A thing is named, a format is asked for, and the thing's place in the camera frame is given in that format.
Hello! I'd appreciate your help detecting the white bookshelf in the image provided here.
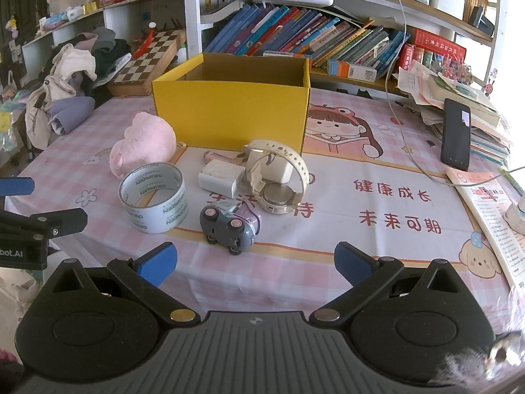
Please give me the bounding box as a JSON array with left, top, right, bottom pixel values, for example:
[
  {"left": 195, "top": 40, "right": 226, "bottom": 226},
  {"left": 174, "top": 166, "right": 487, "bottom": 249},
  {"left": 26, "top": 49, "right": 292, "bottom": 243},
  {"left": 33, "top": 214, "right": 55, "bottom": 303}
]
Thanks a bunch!
[{"left": 20, "top": 0, "right": 505, "bottom": 99}]

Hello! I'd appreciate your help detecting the purple grey toy car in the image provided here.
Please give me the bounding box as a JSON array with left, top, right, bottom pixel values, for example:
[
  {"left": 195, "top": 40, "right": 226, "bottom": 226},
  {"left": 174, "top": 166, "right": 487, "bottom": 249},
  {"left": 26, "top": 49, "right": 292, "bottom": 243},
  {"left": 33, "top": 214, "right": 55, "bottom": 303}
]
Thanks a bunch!
[{"left": 199, "top": 200, "right": 263, "bottom": 256}]

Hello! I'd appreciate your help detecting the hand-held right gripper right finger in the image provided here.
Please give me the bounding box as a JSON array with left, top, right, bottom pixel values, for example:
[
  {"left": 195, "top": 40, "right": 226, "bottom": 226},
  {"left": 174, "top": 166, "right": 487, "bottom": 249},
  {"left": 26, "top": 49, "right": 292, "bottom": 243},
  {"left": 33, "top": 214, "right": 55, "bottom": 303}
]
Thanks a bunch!
[{"left": 308, "top": 241, "right": 468, "bottom": 326}]

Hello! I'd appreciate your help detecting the white wrist watch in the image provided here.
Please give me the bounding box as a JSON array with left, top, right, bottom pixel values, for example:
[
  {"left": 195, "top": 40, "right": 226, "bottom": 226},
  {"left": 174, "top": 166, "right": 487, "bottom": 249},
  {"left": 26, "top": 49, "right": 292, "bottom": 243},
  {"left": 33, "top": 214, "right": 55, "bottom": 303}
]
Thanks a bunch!
[{"left": 242, "top": 140, "right": 309, "bottom": 215}]

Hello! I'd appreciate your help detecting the large white power adapter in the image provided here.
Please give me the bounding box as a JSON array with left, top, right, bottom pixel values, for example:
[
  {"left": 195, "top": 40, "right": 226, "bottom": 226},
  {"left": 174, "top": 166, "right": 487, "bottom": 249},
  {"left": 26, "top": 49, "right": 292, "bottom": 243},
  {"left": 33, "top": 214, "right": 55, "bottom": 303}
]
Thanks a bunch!
[{"left": 198, "top": 160, "right": 245, "bottom": 198}]

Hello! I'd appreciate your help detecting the lavender garment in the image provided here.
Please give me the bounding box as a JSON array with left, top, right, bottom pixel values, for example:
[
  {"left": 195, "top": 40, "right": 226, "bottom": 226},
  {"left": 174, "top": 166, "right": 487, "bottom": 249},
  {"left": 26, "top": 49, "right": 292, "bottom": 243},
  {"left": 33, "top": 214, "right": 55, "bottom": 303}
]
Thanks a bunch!
[{"left": 49, "top": 94, "right": 97, "bottom": 136}]

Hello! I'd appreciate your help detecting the cream garment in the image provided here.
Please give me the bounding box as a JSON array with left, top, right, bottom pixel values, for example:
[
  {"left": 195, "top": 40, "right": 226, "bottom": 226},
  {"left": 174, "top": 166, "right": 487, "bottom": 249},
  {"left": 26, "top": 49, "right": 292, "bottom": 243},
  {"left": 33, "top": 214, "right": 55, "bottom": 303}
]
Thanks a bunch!
[{"left": 25, "top": 43, "right": 98, "bottom": 148}]

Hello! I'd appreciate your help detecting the wooden chessboard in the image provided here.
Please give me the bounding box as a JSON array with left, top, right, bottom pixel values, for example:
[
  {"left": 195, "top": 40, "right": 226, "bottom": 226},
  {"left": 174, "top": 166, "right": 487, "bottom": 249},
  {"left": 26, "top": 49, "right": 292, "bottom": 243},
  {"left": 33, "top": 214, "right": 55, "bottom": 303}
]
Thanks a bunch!
[{"left": 107, "top": 29, "right": 187, "bottom": 97}]

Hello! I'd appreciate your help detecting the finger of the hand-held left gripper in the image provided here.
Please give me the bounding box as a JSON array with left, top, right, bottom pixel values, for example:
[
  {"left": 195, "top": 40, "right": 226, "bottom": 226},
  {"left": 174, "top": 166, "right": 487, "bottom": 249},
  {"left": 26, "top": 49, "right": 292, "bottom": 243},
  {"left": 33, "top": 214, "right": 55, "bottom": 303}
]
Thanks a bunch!
[
  {"left": 0, "top": 177, "right": 34, "bottom": 196},
  {"left": 0, "top": 208, "right": 89, "bottom": 239}
]

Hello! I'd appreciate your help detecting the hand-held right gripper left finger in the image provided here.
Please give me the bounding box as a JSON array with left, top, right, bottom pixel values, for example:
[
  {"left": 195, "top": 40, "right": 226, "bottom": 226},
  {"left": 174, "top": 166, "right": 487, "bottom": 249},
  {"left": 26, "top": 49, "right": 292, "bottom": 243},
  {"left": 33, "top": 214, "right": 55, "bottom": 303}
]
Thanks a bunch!
[{"left": 46, "top": 241, "right": 201, "bottom": 326}]

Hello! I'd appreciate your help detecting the red toy stick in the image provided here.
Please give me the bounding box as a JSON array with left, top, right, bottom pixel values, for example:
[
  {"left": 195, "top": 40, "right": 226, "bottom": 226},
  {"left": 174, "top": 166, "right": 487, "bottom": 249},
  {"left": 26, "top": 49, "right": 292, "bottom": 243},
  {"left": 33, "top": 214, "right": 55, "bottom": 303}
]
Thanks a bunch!
[{"left": 133, "top": 22, "right": 158, "bottom": 60}]

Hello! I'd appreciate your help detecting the clear tape roll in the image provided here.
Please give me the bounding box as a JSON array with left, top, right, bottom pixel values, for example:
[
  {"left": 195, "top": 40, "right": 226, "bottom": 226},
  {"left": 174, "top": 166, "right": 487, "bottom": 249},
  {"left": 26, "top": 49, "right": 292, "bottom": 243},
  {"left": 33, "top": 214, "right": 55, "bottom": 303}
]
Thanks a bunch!
[{"left": 119, "top": 163, "right": 187, "bottom": 234}]

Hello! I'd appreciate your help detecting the white charging cable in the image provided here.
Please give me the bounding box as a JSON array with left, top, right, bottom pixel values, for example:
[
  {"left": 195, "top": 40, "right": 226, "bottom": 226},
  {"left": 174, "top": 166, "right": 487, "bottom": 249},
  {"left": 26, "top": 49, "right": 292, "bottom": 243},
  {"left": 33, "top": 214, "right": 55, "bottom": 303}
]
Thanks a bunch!
[{"left": 379, "top": 0, "right": 525, "bottom": 187}]

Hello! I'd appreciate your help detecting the pink comb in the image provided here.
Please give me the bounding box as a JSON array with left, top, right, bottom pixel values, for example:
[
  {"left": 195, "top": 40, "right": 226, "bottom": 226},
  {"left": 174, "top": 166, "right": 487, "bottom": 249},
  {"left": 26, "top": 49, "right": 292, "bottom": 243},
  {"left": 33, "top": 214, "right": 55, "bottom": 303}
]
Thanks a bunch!
[{"left": 204, "top": 152, "right": 242, "bottom": 165}]

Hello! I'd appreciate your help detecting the red book box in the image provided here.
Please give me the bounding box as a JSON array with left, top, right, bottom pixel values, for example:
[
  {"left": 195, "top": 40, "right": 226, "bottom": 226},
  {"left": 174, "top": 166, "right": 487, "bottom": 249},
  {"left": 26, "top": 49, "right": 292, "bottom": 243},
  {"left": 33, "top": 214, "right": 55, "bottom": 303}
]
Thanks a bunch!
[{"left": 400, "top": 29, "right": 467, "bottom": 70}]

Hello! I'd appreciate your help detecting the small white plug charger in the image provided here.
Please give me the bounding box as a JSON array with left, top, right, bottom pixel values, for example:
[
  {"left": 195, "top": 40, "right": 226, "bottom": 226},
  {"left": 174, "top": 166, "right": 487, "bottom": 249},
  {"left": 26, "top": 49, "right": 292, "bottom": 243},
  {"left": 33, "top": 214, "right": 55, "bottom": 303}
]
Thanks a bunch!
[{"left": 236, "top": 150, "right": 294, "bottom": 183}]

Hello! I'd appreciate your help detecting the stack of papers and books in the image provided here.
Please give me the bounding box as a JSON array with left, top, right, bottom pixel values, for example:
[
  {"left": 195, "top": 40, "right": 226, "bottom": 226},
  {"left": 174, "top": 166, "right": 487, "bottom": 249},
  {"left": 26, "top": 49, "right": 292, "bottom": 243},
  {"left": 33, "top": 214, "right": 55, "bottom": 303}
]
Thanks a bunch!
[{"left": 396, "top": 59, "right": 513, "bottom": 165}]

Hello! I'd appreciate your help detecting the pink plush toy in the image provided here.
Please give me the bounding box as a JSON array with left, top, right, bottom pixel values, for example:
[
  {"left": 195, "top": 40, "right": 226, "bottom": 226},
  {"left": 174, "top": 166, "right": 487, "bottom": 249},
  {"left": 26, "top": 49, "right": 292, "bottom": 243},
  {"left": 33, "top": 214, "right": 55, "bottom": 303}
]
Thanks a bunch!
[{"left": 109, "top": 112, "right": 178, "bottom": 179}]

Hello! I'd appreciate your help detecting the row of books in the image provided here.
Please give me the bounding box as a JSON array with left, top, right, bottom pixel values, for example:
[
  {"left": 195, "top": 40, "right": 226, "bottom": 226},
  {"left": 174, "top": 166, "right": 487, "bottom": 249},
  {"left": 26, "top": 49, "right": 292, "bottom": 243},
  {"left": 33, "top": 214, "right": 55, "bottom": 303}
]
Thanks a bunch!
[{"left": 203, "top": 3, "right": 411, "bottom": 77}]

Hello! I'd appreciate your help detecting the fuzzy pale cloth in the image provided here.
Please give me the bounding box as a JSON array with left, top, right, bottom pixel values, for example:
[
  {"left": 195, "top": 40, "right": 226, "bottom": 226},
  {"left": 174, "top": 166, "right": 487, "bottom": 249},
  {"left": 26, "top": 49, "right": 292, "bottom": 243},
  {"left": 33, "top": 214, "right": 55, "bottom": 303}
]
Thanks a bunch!
[{"left": 441, "top": 328, "right": 525, "bottom": 382}]

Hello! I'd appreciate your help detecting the yellow cardboard box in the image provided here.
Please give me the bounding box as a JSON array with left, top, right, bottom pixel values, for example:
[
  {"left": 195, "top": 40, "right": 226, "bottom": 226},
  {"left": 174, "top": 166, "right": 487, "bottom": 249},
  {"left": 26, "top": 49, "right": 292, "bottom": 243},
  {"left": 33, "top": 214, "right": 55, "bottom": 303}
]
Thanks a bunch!
[{"left": 152, "top": 53, "right": 311, "bottom": 157}]

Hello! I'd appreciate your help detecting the black smartphone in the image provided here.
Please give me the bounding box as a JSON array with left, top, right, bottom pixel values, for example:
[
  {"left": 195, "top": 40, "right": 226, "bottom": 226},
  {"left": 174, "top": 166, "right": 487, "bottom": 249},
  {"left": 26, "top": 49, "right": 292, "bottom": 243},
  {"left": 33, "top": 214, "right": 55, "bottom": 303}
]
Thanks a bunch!
[{"left": 441, "top": 98, "right": 472, "bottom": 172}]

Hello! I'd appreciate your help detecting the black small box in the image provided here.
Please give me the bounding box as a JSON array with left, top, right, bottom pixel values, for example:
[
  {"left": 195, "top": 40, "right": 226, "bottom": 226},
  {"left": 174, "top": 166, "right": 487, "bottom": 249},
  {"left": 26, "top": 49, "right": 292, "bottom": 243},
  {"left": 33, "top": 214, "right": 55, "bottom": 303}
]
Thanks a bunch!
[{"left": 468, "top": 6, "right": 495, "bottom": 35}]

